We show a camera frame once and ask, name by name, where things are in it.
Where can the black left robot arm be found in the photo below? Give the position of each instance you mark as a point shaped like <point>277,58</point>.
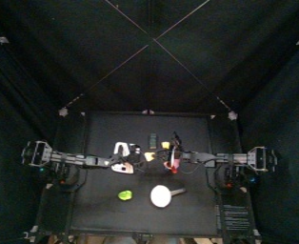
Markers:
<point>67,158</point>

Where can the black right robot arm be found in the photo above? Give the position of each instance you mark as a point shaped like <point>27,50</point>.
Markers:
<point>227,157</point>

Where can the red pink toy cup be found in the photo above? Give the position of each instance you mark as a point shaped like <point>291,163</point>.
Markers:
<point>175,165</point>

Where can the small yellow toy food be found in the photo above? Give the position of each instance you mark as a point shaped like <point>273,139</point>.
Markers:
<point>166,145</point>

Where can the dark green rectangular block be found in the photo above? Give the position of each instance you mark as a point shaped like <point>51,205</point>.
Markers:
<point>152,140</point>

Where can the green toy vegetable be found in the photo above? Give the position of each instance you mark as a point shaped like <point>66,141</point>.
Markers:
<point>124,195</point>

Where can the white printed label panel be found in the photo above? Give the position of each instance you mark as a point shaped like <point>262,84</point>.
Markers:
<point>237,218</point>

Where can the grey frame centre bracket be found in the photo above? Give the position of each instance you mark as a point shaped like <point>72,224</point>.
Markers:
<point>148,111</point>

